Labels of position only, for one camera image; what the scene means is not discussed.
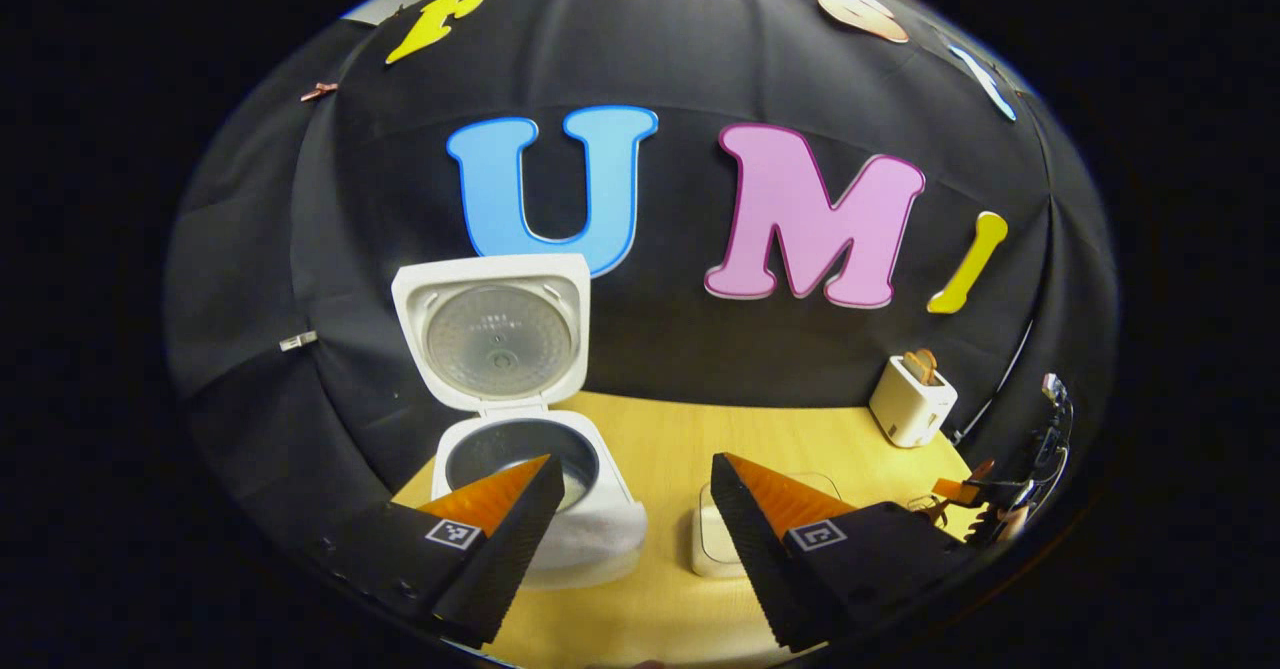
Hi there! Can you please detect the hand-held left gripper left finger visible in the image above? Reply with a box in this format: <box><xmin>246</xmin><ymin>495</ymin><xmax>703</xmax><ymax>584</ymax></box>
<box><xmin>320</xmin><ymin>454</ymin><xmax>566</xmax><ymax>650</ymax></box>

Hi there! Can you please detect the white rice cooker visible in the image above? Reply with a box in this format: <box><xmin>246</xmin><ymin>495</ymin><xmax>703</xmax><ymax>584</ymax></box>
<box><xmin>391</xmin><ymin>253</ymin><xmax>648</xmax><ymax>590</ymax></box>

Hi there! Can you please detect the black backdrop cloth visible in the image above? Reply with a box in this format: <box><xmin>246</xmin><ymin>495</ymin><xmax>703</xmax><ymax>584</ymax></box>
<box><xmin>165</xmin><ymin>0</ymin><xmax>1119</xmax><ymax>550</ymax></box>

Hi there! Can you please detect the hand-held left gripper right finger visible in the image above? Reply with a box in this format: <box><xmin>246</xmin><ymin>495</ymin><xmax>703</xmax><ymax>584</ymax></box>
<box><xmin>710</xmin><ymin>452</ymin><xmax>976</xmax><ymax>653</ymax></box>

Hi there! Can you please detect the white toaster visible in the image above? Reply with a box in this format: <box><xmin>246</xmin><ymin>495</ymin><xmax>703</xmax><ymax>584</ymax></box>
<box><xmin>869</xmin><ymin>354</ymin><xmax>959</xmax><ymax>449</ymax></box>

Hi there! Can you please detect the clear plastic rice box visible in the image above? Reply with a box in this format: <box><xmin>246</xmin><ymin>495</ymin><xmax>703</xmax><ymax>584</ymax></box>
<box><xmin>690</xmin><ymin>472</ymin><xmax>843</xmax><ymax>580</ymax></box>

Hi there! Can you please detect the white toaster cable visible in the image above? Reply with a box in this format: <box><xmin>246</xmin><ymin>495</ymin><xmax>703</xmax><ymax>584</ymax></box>
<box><xmin>950</xmin><ymin>319</ymin><xmax>1036</xmax><ymax>445</ymax></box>

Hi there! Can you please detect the white rice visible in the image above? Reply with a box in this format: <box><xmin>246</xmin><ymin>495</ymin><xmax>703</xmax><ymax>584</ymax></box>
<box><xmin>555</xmin><ymin>464</ymin><xmax>599</xmax><ymax>512</ymax></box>

